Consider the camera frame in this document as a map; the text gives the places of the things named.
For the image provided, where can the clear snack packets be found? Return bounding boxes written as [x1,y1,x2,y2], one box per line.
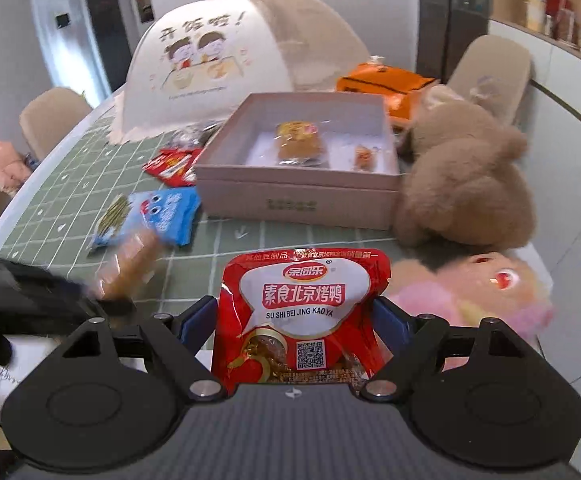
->
[163,122,221,152]

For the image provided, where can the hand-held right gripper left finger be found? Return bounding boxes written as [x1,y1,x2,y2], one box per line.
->
[60,296,228,403]

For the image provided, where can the dark door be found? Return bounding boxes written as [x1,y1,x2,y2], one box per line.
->
[79,0,147,97]

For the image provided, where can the orange plastic bag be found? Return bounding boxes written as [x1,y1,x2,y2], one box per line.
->
[335,57,438,123]

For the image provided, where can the white printed food cover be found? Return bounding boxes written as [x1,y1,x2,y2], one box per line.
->
[109,0,371,145]

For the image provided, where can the pink plush toy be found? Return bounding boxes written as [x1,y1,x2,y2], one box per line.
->
[385,250,556,371]

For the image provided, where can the small clear snack packet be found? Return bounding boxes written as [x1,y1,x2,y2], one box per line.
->
[353,144,377,172]

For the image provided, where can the blue snack packet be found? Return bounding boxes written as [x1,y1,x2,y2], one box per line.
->
[90,187,202,251]

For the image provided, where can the brown bread snack packet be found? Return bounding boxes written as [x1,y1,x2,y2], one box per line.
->
[93,227,164,303]

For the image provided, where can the white sideboard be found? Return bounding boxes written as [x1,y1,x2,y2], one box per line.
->
[487,17,581,241]

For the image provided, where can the yellow lid jar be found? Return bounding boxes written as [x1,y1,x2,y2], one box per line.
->
[526,0,547,32]

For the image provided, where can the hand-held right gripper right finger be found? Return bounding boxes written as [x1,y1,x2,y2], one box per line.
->
[360,296,521,403]

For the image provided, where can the pink cardboard box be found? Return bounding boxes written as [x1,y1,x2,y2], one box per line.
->
[193,91,406,232]

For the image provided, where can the brown teddy bear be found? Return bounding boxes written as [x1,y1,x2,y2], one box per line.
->
[395,85,536,251]

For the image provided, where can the brown cake packet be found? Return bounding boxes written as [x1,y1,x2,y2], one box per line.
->
[273,121,328,167]

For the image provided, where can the red snack packet white label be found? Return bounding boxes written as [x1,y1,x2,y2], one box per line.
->
[210,247,392,395]

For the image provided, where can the beige chair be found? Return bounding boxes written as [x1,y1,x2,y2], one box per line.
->
[19,87,94,161]
[445,35,533,126]

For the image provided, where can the dark glass cabinet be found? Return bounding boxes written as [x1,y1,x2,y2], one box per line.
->
[415,0,493,83]

